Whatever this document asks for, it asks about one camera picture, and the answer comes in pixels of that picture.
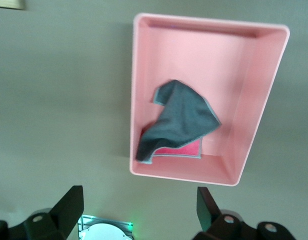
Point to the pink and grey cloth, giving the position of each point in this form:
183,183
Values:
183,117

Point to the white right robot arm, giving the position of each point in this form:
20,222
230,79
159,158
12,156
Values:
103,232

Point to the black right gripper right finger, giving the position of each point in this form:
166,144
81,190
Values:
219,227

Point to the wooden cutting board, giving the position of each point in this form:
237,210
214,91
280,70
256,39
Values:
8,3

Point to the pink plastic bin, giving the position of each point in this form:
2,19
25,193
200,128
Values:
206,57

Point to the brown table cover sheet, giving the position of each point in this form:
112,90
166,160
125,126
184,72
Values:
56,100

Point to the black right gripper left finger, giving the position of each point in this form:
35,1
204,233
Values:
56,225

